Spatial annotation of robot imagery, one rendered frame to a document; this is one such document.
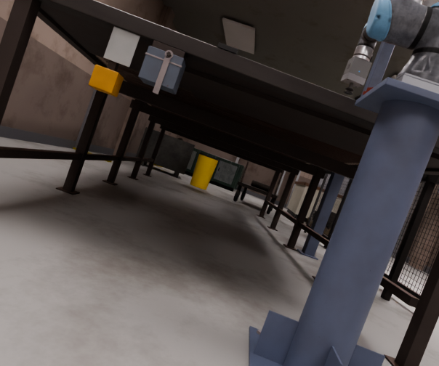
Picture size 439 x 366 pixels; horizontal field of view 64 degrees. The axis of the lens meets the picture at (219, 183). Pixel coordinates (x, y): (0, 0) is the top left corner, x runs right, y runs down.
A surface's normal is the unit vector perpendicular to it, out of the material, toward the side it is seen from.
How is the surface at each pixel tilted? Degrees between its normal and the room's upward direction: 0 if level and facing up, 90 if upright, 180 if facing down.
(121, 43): 90
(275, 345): 90
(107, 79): 90
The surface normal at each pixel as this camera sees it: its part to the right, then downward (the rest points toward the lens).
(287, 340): -0.08, 0.01
